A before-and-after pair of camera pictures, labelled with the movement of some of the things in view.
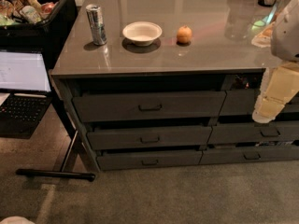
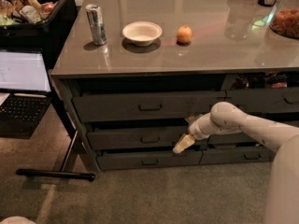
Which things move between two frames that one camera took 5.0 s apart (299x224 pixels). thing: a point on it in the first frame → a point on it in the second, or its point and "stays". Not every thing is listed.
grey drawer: (130, 137) stays
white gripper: (286, 37) → (195, 129)
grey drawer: (249, 155) stays
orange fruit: (184, 35) stays
